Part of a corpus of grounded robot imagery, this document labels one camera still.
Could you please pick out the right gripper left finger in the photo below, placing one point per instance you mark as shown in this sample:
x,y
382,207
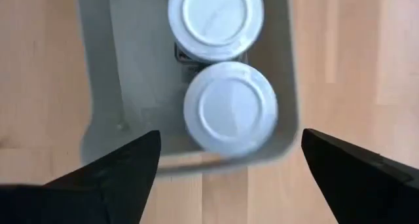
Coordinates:
x,y
114,178

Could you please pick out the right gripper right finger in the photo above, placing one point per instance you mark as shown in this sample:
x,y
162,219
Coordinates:
x,y
360,184

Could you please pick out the white-lid spice jar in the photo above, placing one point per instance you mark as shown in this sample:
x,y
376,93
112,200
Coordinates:
x,y
216,21
230,109

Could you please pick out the light grey plastic bin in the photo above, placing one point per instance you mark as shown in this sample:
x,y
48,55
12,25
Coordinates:
x,y
140,70

